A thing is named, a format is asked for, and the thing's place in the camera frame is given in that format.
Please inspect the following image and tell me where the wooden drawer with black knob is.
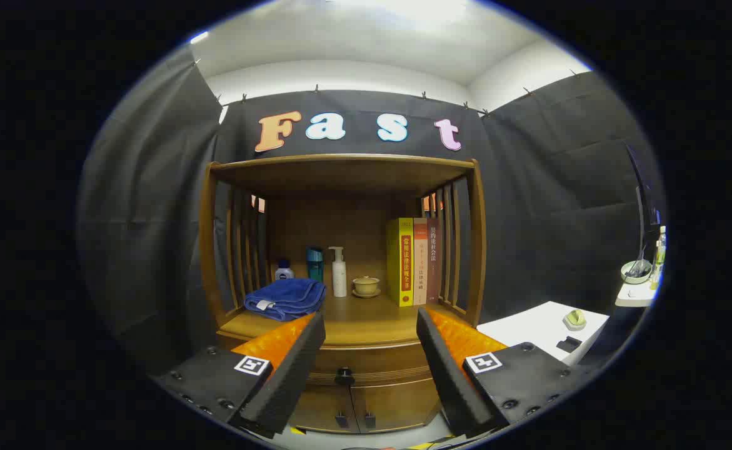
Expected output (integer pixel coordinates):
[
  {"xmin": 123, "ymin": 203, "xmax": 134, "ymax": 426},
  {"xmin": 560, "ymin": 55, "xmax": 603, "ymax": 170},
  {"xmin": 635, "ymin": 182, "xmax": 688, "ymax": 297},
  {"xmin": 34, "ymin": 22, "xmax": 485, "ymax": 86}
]
[{"xmin": 306, "ymin": 342, "xmax": 434, "ymax": 386}]

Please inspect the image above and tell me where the white side table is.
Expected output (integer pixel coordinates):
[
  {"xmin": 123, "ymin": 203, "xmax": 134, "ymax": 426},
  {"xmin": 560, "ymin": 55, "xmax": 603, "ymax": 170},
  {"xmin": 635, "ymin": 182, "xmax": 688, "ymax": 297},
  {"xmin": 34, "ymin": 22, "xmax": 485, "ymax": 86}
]
[{"xmin": 614, "ymin": 275, "xmax": 660, "ymax": 308}]

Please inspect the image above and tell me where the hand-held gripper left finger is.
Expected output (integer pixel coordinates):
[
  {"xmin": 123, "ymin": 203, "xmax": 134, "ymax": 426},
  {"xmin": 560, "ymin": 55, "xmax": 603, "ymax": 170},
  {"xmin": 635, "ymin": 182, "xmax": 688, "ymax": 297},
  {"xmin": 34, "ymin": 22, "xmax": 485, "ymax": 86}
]
[{"xmin": 153, "ymin": 311, "xmax": 327, "ymax": 439}]

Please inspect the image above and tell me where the white side cabinet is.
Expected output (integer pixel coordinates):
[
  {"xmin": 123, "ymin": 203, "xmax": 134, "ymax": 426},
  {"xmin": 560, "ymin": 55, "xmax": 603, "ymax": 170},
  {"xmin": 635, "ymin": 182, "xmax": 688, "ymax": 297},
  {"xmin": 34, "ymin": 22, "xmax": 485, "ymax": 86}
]
[{"xmin": 476, "ymin": 301, "xmax": 610, "ymax": 366}]

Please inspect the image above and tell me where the teal bottle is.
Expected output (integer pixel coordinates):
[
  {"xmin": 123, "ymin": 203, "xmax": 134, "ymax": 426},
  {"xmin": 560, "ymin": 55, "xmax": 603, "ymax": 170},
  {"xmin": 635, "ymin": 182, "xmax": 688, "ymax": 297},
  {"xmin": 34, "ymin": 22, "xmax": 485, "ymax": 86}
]
[{"xmin": 306, "ymin": 246, "xmax": 324, "ymax": 283}]

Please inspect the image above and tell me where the pale green bowl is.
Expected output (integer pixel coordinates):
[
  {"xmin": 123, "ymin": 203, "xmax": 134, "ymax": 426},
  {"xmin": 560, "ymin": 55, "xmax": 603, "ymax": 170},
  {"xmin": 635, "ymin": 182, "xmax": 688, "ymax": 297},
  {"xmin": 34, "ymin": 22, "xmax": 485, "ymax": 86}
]
[{"xmin": 620, "ymin": 259, "xmax": 653, "ymax": 285}]

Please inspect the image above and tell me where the wooden countertop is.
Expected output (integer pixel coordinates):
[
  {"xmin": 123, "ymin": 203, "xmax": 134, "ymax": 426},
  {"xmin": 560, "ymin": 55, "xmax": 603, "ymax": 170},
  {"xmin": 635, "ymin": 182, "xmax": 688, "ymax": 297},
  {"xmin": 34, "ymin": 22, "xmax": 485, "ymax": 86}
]
[{"xmin": 219, "ymin": 294, "xmax": 473, "ymax": 348}]

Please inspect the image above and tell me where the brown book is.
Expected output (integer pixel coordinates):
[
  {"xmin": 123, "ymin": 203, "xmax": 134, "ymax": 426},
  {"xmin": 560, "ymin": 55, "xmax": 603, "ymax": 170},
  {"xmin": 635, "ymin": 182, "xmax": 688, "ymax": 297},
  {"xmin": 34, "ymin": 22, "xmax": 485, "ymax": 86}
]
[{"xmin": 426, "ymin": 217, "xmax": 441, "ymax": 305}]

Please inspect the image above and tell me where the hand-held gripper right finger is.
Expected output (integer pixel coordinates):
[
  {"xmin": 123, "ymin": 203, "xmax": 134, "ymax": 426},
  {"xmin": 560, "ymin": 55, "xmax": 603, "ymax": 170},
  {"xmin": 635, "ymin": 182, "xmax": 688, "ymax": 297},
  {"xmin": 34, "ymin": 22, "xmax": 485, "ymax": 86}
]
[{"xmin": 416, "ymin": 306, "xmax": 591, "ymax": 438}]

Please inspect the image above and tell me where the wooden cabinet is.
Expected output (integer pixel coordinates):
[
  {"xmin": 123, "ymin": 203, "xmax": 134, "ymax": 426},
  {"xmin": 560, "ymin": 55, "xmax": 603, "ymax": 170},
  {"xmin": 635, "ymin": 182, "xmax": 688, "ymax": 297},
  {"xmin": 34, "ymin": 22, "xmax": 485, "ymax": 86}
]
[{"xmin": 198, "ymin": 154, "xmax": 487, "ymax": 435}]

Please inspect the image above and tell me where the wooden cabinet door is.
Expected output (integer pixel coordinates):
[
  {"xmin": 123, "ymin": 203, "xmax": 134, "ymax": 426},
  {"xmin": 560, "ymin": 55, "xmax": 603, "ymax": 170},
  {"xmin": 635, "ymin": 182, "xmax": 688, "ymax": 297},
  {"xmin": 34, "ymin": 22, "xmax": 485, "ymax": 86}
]
[
  {"xmin": 289, "ymin": 384, "xmax": 359, "ymax": 434},
  {"xmin": 351, "ymin": 378, "xmax": 443, "ymax": 433}
]

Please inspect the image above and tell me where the yellow lidded tea cup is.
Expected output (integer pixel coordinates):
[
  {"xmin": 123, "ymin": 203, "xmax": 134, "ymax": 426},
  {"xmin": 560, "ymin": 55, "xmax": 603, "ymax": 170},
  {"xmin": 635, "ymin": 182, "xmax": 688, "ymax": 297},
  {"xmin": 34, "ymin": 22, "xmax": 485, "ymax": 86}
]
[{"xmin": 352, "ymin": 276, "xmax": 381, "ymax": 299}]

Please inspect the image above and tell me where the clear yellow bottle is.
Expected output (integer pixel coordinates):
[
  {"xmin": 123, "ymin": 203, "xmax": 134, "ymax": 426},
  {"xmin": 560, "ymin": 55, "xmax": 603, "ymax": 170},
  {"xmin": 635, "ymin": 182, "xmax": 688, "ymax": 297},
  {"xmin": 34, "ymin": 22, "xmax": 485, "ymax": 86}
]
[{"xmin": 650, "ymin": 228, "xmax": 666, "ymax": 290}]

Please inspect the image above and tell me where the beige book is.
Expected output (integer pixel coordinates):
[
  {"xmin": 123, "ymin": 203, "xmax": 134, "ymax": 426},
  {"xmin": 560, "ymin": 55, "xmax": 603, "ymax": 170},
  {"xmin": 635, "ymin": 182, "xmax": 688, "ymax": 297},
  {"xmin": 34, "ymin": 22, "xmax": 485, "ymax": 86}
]
[{"xmin": 413, "ymin": 217, "xmax": 429, "ymax": 306}]

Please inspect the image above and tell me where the thick yellow book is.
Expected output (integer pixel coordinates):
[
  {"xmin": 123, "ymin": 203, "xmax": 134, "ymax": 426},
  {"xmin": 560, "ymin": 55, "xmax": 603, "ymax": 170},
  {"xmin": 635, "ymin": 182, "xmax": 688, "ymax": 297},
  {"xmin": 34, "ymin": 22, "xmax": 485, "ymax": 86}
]
[{"xmin": 386, "ymin": 217, "xmax": 415, "ymax": 308}]

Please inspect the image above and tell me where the folded blue towel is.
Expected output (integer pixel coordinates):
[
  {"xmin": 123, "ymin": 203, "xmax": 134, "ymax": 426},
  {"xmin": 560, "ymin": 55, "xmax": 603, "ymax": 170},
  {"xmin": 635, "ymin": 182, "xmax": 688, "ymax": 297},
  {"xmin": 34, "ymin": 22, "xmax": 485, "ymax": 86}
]
[{"xmin": 244, "ymin": 277, "xmax": 327, "ymax": 322}]

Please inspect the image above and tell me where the white pump bottle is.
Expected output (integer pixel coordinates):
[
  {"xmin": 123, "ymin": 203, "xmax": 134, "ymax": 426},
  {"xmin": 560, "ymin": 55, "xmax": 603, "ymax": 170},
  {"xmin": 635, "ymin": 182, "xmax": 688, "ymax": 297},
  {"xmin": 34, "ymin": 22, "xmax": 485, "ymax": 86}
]
[{"xmin": 329, "ymin": 246, "xmax": 348, "ymax": 298}]

